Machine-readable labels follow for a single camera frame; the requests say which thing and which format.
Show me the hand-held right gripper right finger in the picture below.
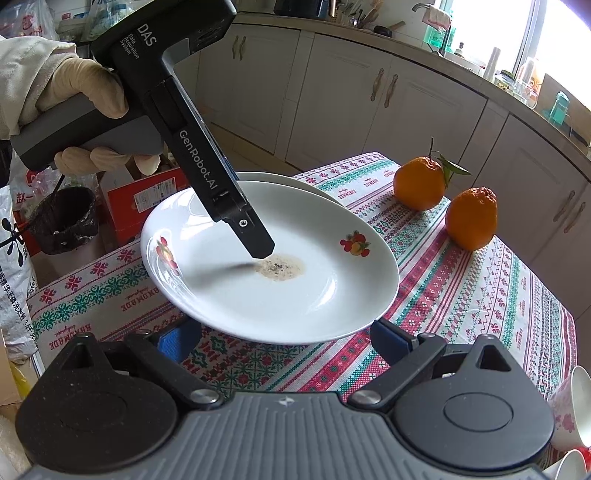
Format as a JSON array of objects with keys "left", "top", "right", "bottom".
[{"left": 346, "top": 318, "right": 539, "bottom": 409}]

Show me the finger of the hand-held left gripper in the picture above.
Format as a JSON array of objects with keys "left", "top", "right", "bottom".
[{"left": 213, "top": 199, "right": 276, "bottom": 258}]

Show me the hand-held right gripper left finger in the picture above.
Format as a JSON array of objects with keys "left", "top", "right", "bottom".
[{"left": 46, "top": 318, "right": 222, "bottom": 409}]

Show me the white plate with fruit print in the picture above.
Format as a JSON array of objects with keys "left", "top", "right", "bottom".
[
  {"left": 235, "top": 171, "right": 334, "bottom": 205},
  {"left": 140, "top": 180, "right": 400, "bottom": 345}
]

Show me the white bowl with pink flowers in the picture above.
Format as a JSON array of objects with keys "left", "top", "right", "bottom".
[
  {"left": 547, "top": 364, "right": 591, "bottom": 454},
  {"left": 544, "top": 447, "right": 591, "bottom": 480}
]

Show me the person's left forearm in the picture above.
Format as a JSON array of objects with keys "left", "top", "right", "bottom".
[{"left": 0, "top": 34, "right": 80, "bottom": 140}]

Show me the person's left hand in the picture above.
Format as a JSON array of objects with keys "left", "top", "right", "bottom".
[{"left": 37, "top": 58, "right": 160, "bottom": 176}]

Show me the patterned red green tablecloth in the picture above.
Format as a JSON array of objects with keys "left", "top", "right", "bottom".
[{"left": 25, "top": 151, "right": 578, "bottom": 402}]

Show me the red cardboard box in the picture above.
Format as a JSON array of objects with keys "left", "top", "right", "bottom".
[{"left": 100, "top": 165, "right": 195, "bottom": 248}]

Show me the orange with knobbly top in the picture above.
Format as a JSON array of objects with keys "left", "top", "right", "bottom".
[{"left": 445, "top": 186, "right": 499, "bottom": 252}]

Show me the orange with green leaf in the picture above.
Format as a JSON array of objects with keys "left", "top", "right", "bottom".
[{"left": 393, "top": 137, "right": 472, "bottom": 212}]

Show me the trash bin with black bag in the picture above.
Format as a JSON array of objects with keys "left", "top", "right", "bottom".
[{"left": 28, "top": 186, "right": 99, "bottom": 256}]

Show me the white printed sack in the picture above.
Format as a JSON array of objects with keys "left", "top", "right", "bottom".
[{"left": 0, "top": 185, "right": 40, "bottom": 365}]

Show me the clear plastic bag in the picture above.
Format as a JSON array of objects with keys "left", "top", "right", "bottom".
[{"left": 0, "top": 0, "right": 100, "bottom": 47}]

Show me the utensil holder with chopsticks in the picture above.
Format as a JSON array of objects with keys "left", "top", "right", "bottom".
[{"left": 335, "top": 0, "right": 384, "bottom": 26}]

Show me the green dish soap bottle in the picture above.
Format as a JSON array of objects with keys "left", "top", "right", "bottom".
[{"left": 425, "top": 21, "right": 458, "bottom": 54}]

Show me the stone kitchen countertop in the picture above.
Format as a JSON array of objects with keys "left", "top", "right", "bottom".
[{"left": 231, "top": 9, "right": 591, "bottom": 155}]

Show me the pink cloth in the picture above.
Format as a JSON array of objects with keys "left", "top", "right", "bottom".
[{"left": 422, "top": 8, "right": 451, "bottom": 28}]

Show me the metal kitchen faucet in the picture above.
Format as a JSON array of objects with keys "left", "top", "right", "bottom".
[{"left": 412, "top": 2, "right": 455, "bottom": 58}]

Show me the teal water bottle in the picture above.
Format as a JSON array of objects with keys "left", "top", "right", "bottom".
[{"left": 549, "top": 91, "right": 572, "bottom": 126}]

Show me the glass mug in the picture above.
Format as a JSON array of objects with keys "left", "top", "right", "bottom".
[{"left": 512, "top": 58, "right": 541, "bottom": 109}]

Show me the kitchen window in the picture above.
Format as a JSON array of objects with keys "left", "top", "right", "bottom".
[{"left": 438, "top": 0, "right": 591, "bottom": 84}]

